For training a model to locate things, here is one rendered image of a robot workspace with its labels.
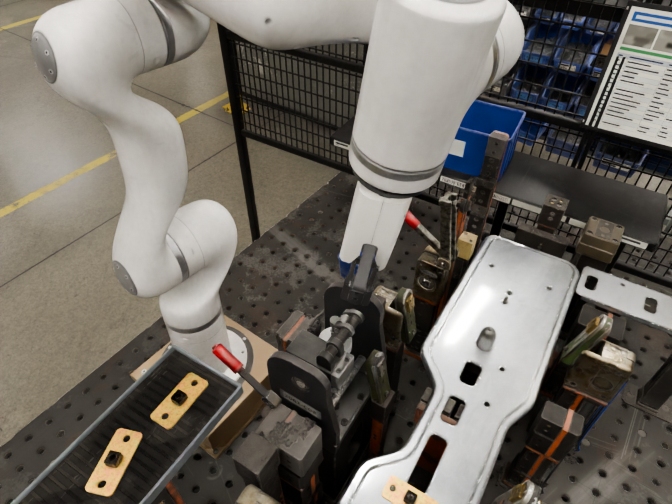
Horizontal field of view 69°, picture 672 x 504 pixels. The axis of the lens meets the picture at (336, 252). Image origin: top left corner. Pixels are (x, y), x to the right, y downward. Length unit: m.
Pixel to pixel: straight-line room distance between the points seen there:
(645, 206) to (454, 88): 1.13
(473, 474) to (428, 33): 0.71
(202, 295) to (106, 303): 1.61
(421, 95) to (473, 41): 0.05
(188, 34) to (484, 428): 0.77
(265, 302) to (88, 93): 0.91
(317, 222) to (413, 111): 1.34
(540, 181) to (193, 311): 0.94
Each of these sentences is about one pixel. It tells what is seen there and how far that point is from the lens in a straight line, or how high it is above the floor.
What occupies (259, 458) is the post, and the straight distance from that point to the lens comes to 0.77.
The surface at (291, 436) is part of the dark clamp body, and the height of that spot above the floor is 1.08.
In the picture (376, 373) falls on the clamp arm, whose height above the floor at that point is 1.08.
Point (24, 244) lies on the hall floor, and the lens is 3.11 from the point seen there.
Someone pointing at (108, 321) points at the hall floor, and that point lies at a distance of 2.51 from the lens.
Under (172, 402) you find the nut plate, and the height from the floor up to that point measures 1.16.
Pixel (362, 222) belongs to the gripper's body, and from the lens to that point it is 0.44.
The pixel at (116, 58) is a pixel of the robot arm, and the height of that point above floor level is 1.56.
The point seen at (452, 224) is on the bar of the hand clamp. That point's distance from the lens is 1.03.
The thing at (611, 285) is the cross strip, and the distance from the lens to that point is 1.24.
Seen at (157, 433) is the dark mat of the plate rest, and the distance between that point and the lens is 0.75.
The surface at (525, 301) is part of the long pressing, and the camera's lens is 1.12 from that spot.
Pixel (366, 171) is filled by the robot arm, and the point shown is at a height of 1.57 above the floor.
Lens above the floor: 1.80
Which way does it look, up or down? 44 degrees down
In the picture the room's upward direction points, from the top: straight up
